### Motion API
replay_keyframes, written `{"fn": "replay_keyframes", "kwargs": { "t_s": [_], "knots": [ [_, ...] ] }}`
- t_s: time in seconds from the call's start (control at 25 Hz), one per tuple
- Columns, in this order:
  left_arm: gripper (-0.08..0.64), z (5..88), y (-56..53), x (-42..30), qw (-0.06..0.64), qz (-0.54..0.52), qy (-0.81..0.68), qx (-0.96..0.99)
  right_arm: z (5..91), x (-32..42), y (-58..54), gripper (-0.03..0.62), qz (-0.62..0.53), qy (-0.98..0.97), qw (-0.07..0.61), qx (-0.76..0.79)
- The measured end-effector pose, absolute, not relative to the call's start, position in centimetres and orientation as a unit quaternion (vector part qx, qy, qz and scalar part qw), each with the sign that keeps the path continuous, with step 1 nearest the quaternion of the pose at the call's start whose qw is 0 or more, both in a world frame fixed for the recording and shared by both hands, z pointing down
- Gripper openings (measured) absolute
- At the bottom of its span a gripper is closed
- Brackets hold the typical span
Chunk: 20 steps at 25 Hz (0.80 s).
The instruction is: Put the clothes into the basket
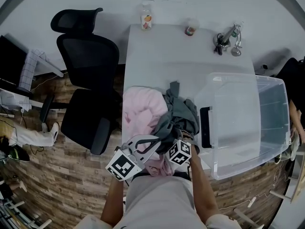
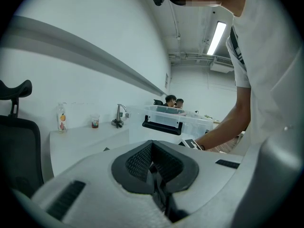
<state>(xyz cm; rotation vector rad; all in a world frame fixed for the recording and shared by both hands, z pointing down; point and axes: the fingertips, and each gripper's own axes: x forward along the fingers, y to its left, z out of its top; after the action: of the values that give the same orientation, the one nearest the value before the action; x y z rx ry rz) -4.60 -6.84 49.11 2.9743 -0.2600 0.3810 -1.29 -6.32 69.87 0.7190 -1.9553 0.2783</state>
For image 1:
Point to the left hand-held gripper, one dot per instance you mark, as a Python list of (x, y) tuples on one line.
[(122, 167)]

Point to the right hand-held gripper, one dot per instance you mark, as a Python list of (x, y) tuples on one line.
[(179, 153)]

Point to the pink garment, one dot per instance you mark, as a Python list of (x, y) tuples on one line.
[(140, 111)]

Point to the grey garment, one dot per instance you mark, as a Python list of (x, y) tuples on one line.
[(181, 113)]

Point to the clear plastic storage bin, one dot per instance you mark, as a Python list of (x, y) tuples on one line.
[(238, 128)]

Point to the person's left forearm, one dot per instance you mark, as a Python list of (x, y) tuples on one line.
[(113, 201)]

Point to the person's right forearm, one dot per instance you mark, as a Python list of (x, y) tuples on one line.
[(202, 185)]

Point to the person's right hand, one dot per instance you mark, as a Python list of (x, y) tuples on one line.
[(190, 138)]

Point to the person's white shirt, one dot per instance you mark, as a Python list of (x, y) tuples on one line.
[(159, 199)]

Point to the white power strip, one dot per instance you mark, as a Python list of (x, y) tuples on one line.
[(251, 202)]

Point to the white side desk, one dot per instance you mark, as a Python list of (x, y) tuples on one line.
[(51, 68)]

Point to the clear plastic drink cup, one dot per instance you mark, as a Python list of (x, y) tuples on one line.
[(190, 28)]

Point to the silver metal stand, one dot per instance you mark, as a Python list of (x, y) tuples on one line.
[(226, 36)]

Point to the clear bottle with fruit label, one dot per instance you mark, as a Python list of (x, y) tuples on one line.
[(146, 19)]

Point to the green label water bottle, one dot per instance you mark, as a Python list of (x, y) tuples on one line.
[(235, 34)]

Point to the white checked cloth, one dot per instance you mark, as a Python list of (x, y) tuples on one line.
[(28, 68)]

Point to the black monitor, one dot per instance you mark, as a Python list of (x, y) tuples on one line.
[(9, 61)]

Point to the white desk frame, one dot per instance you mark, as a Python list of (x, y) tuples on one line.
[(278, 194)]

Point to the black wall plug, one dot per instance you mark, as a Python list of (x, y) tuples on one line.
[(265, 67)]

